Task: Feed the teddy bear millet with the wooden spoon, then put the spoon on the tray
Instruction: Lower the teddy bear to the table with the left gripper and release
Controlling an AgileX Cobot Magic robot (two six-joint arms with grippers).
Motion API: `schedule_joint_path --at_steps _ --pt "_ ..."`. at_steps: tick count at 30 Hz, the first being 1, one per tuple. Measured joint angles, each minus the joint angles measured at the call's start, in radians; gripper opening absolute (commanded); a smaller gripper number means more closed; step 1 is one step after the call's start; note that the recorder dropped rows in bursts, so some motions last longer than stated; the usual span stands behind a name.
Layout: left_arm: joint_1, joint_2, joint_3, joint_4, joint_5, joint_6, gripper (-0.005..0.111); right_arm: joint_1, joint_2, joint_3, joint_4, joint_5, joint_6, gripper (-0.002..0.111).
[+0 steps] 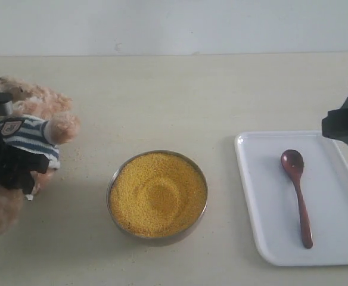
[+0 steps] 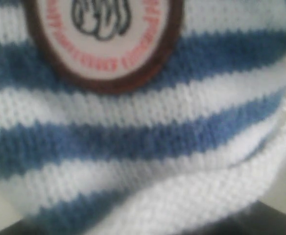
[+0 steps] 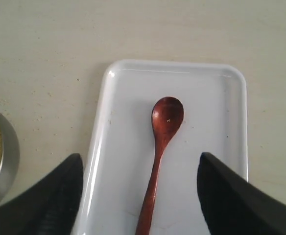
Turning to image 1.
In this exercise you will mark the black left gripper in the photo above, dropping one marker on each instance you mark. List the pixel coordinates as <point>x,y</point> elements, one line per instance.
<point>16,165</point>

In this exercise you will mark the teddy bear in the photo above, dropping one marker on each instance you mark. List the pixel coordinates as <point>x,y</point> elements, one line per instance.
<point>40,123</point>

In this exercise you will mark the dark wooden spoon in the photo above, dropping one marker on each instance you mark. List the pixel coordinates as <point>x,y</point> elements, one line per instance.
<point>293,164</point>

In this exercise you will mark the white plastic tray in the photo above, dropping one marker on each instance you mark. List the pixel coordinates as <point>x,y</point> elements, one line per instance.
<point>272,203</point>

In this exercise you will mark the metal bowl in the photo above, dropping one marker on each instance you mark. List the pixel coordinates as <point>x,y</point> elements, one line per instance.
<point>159,238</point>

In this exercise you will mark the yellow millet grains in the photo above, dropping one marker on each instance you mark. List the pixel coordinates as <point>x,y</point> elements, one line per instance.
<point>158,193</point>

